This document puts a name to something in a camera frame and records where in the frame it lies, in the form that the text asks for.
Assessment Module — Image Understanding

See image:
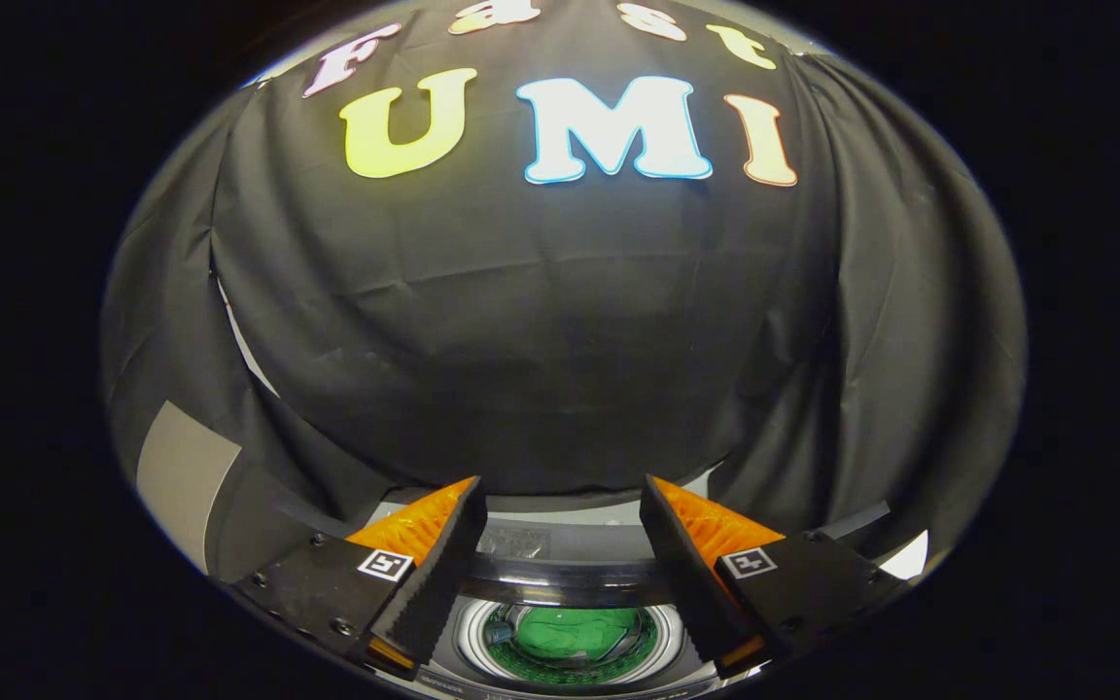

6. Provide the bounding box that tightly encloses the black backdrop cloth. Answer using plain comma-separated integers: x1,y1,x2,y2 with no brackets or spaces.
101,0,1028,584

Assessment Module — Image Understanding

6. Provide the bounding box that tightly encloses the green polo shirt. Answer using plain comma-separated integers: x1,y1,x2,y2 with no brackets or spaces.
507,606,647,662

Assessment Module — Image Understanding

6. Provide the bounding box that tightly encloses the dark grey cabinet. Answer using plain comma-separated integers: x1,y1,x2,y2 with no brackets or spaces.
137,401,396,584

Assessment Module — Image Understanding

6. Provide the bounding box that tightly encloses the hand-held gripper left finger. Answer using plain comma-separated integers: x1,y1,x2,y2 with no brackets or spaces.
229,474,489,677

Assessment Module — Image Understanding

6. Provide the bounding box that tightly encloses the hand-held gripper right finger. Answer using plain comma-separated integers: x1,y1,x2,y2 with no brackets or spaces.
640,473,911,677

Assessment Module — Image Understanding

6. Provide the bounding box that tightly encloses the black washing machine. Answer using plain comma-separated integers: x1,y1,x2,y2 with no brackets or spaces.
366,474,896,700

